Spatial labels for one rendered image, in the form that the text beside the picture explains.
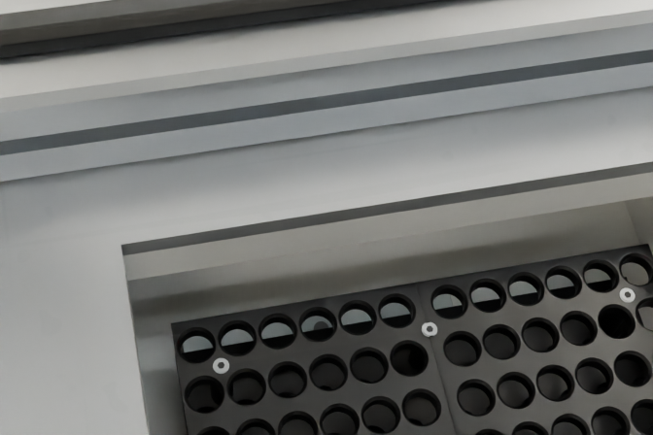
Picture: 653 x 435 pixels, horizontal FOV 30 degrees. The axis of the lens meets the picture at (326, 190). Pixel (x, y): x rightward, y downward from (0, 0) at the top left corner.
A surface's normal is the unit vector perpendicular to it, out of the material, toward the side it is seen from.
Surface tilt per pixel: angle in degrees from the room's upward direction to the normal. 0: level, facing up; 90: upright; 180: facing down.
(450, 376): 0
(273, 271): 0
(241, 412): 0
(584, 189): 90
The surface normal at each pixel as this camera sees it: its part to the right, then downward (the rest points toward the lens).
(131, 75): 0.06, -0.48
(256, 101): 0.21, 0.86
